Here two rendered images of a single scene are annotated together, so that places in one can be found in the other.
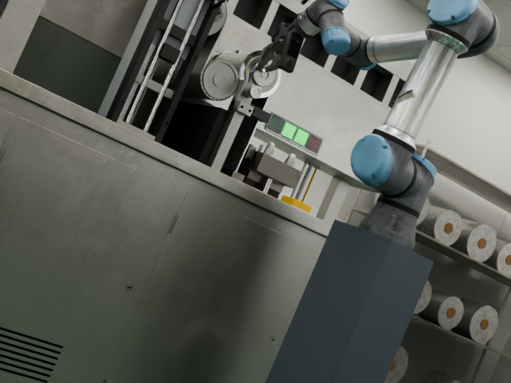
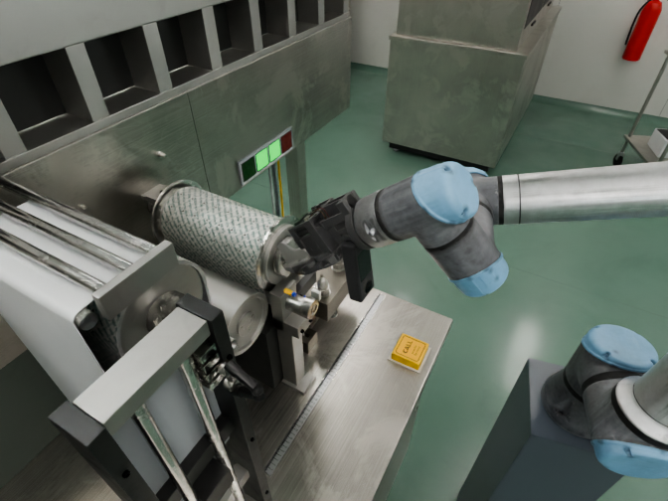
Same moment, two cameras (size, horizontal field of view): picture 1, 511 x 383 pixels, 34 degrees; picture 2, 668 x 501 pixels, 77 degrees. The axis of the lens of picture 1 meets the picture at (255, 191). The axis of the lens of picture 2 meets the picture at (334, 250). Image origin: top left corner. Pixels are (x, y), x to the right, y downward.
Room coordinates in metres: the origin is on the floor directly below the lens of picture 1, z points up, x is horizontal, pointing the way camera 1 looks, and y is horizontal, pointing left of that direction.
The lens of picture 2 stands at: (2.04, 0.35, 1.77)
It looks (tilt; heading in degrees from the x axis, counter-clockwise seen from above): 41 degrees down; 329
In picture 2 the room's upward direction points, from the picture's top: straight up
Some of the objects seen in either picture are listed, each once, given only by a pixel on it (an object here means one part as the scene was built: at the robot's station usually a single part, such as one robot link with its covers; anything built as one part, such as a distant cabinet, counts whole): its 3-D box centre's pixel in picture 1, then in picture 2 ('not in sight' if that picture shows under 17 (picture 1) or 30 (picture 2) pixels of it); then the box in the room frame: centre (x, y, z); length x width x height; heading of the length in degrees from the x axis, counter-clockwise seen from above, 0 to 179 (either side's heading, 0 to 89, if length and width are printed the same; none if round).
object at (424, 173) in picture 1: (407, 181); (610, 364); (2.17, -0.35, 1.07); 0.13 x 0.12 x 0.14; 135
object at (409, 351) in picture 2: (296, 204); (410, 351); (2.47, -0.13, 0.91); 0.07 x 0.07 x 0.02; 30
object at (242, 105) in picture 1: (232, 128); (295, 341); (2.54, 0.14, 1.05); 0.06 x 0.05 x 0.31; 30
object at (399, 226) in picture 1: (391, 223); (586, 393); (2.18, -0.36, 0.95); 0.15 x 0.15 x 0.10
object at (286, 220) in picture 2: (260, 74); (280, 253); (2.60, 0.13, 1.25); 0.15 x 0.01 x 0.15; 120
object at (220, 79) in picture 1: (203, 77); (194, 298); (2.65, 0.29, 1.17); 0.26 x 0.12 x 0.12; 30
